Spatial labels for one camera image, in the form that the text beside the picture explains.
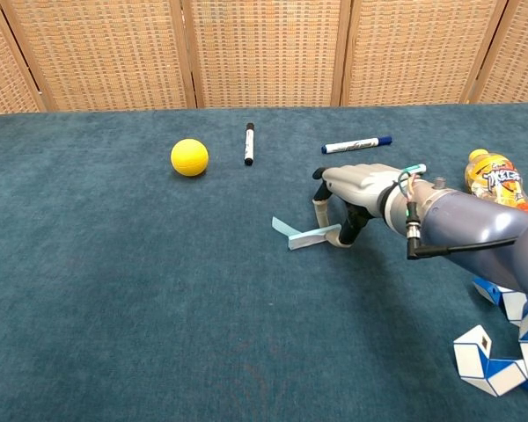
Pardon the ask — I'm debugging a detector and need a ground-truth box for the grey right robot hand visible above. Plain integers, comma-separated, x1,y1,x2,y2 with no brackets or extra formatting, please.
312,163,400,250

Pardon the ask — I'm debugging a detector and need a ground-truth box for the light blue paper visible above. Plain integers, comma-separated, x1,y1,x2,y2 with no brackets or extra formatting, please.
287,223,342,251

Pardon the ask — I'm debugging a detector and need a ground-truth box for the small light blue strip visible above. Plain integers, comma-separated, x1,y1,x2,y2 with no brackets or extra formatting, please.
271,215,301,237

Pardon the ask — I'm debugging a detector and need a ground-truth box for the white marker blue cap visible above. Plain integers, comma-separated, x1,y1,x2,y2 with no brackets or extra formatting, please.
320,135,393,156

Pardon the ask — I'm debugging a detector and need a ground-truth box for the orange drink plastic bottle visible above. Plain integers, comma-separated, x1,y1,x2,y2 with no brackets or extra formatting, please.
464,149,528,220

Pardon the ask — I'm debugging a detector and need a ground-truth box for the yellow foam ball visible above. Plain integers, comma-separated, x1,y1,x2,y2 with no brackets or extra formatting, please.
171,138,210,178

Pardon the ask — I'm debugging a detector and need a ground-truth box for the blue white snake puzzle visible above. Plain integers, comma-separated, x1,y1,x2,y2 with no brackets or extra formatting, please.
452,276,528,398

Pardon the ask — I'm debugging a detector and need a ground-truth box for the blue table cloth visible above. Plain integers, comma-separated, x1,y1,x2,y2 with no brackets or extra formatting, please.
0,101,528,422

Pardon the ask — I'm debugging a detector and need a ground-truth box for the black arm cable with connector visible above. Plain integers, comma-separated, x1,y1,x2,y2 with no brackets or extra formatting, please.
404,200,521,261

